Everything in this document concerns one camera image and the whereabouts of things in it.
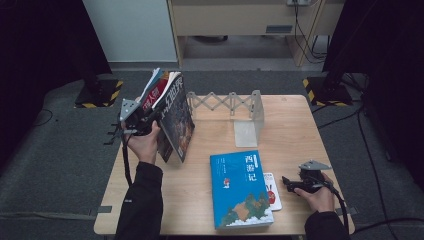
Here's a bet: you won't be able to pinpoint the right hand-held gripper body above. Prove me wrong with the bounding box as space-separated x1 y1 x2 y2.
298 159 332 195

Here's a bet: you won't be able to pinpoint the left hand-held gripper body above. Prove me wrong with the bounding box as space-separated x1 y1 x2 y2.
119 98 160 137

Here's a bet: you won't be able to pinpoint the dark illustrated magazine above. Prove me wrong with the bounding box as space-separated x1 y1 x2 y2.
151 70 196 164

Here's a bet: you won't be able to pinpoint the white caterpillar picture book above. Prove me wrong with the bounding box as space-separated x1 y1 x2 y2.
263 172 283 212

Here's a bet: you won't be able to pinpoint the blue book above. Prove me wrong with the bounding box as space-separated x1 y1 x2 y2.
209 149 275 230

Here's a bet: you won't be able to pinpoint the grey expandable bookend rack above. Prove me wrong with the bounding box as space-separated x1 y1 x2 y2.
185 89 265 148

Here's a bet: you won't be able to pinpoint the person's right hand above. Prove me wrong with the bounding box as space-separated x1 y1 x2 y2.
294 173 336 213

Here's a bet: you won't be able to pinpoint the person's left hand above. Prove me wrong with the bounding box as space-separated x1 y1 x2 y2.
127 120 162 165

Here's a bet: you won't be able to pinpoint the black floor tape marks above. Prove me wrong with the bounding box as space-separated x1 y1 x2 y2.
103 123 122 146

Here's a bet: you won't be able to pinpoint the black yellow striped stand base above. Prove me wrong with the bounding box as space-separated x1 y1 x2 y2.
302 71 354 108
73 63 124 109

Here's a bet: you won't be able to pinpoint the white cabinet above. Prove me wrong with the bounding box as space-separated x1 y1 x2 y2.
82 0 178 63

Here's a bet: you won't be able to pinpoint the light wooden desk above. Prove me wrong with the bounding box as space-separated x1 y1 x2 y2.
166 0 346 68

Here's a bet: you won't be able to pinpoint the dark curtain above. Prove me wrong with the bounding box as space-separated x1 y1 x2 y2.
321 0 424 191
0 0 113 168

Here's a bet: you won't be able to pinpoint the left hand-held gripper cable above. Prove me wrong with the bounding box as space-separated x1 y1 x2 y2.
120 131 134 188

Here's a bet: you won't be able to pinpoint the hand-held gripper cable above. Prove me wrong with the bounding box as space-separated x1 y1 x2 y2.
120 131 134 188
319 181 350 236

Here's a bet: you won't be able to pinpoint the right hand-held gripper cable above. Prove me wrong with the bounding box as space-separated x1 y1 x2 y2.
319 181 350 236

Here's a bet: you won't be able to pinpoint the thin black floor cable loop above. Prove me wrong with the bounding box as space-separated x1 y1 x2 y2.
31 108 54 128

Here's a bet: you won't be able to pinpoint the hanging black cables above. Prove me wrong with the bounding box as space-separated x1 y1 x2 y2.
292 3 329 64

